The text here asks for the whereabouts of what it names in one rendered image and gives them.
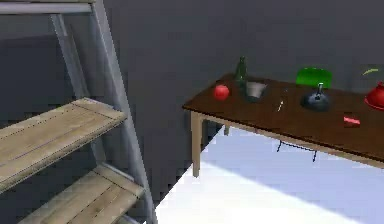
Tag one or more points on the red apple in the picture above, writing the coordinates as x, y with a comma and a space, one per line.
221, 92

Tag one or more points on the green glass bottle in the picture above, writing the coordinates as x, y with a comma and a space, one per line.
241, 71

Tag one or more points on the grey metal cup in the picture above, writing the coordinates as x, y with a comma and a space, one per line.
255, 90

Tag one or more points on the dark brown wooden table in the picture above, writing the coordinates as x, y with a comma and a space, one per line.
300, 130

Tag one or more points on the green shade desk lamp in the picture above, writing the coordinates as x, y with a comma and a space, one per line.
315, 99

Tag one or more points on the grey metal wooden shelf unit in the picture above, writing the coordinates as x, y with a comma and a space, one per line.
60, 126

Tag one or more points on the small red flat block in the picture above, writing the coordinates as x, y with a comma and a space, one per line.
351, 121

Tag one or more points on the green plant leaf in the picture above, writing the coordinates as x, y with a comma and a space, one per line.
370, 71

